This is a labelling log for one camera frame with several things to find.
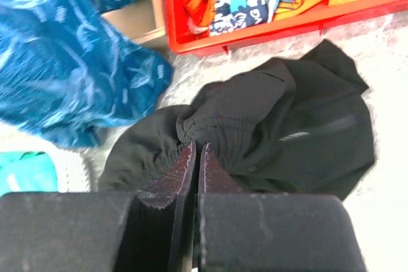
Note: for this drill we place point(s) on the white laundry basket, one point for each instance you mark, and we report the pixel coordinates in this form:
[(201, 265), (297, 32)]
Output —
[(73, 173)]

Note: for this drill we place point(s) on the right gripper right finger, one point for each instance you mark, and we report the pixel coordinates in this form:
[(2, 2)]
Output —
[(243, 231)]

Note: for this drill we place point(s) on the red plastic bin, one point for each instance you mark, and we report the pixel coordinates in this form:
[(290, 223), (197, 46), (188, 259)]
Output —
[(318, 18)]

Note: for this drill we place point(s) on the green t-shirt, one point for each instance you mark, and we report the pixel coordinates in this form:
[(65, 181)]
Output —
[(27, 172)]

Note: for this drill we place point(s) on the black shorts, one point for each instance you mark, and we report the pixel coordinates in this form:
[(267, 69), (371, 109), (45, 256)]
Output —
[(285, 126)]

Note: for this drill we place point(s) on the blue patterned shorts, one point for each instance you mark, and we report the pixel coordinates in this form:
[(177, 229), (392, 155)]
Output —
[(66, 71)]

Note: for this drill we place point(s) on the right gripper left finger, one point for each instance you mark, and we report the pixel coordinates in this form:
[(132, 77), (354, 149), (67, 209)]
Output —
[(150, 229)]

